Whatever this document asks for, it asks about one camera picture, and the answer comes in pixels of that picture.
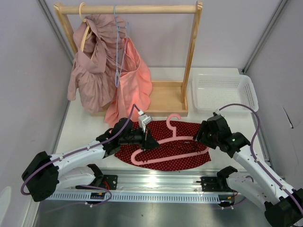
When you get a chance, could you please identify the white plastic basket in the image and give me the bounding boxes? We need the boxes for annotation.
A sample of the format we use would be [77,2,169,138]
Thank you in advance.
[192,74,258,113]

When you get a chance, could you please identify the perforated cable tray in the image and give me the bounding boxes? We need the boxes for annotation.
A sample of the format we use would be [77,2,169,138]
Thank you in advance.
[48,192,220,204]

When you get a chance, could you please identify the wooden hanger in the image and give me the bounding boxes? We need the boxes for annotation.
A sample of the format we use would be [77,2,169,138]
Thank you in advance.
[79,2,92,52]

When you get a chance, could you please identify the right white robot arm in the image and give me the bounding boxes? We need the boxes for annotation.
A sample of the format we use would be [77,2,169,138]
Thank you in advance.
[194,114,303,227]

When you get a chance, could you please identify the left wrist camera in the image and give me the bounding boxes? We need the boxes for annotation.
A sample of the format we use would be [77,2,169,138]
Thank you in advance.
[138,110,152,132]

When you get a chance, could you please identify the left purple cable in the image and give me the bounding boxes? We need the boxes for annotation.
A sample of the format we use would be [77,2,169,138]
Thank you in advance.
[20,104,143,196]

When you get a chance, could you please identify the blue wire hanger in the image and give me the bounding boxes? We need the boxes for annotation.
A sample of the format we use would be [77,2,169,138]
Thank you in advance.
[113,5,129,88]

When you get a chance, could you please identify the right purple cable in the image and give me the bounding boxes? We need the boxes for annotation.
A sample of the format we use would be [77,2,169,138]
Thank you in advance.
[217,103,303,225]

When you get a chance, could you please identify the wooden clothes rack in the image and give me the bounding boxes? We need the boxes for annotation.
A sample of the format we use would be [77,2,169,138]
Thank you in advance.
[53,1,203,117]

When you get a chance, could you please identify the purple cable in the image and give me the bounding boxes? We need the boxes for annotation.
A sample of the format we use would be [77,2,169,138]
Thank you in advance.
[20,104,143,196]
[217,103,303,225]

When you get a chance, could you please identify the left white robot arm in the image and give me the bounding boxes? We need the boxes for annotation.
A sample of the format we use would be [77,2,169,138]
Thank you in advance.
[21,114,160,202]

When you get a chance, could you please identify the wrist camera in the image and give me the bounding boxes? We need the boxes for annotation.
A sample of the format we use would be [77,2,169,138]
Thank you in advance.
[138,110,152,132]
[213,109,223,116]

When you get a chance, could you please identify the pink plastic hanger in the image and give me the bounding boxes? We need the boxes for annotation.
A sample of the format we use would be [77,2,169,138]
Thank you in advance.
[131,113,209,166]

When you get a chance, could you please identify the aluminium mounting rail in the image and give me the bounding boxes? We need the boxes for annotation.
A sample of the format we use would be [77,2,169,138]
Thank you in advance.
[101,166,221,193]

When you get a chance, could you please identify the red polka dot skirt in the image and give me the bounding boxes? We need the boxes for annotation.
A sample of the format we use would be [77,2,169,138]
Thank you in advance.
[114,120,211,171]

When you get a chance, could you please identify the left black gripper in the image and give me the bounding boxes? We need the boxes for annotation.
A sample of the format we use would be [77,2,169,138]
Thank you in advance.
[119,125,160,151]

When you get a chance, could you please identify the salmon pink garment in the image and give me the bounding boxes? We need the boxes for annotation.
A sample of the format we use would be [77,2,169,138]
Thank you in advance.
[105,38,152,127]

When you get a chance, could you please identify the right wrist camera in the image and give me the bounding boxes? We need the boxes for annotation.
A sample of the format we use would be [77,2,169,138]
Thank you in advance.
[213,109,223,116]

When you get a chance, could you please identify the dusty pink dress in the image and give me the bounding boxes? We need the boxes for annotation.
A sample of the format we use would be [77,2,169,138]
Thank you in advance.
[67,14,125,114]

